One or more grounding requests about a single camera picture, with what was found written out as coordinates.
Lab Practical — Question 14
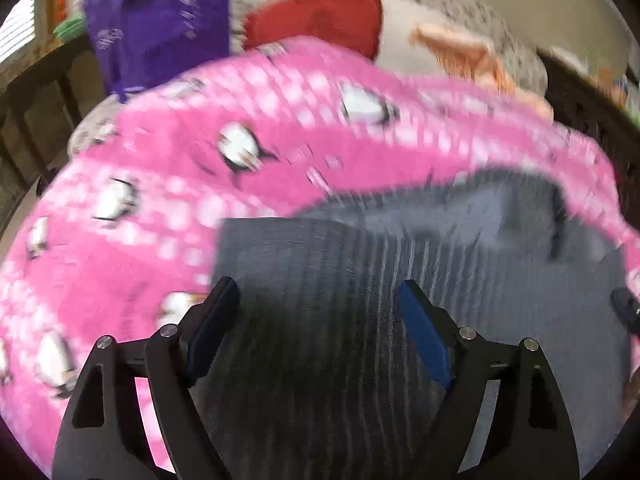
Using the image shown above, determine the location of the grey striped suit jacket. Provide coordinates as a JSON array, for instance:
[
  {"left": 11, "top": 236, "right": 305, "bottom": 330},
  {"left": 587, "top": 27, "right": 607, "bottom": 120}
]
[{"left": 193, "top": 170, "right": 630, "bottom": 479}]

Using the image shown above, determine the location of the person's right hand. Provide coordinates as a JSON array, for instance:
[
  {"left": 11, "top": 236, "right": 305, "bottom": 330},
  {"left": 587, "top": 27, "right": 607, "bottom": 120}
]
[{"left": 623, "top": 368, "right": 640, "bottom": 422}]

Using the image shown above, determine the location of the pink penguin bed sheet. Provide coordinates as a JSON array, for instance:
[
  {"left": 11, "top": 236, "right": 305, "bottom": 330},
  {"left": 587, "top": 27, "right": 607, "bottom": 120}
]
[{"left": 1, "top": 38, "right": 639, "bottom": 472}]

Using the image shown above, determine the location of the red pillow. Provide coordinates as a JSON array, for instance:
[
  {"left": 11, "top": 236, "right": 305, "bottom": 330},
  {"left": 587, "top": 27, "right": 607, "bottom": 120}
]
[{"left": 243, "top": 0, "right": 382, "bottom": 60}]

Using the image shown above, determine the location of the purple hanging bag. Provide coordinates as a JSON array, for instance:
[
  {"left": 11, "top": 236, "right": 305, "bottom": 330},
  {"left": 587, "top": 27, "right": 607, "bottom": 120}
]
[{"left": 82, "top": 0, "right": 230, "bottom": 103}]

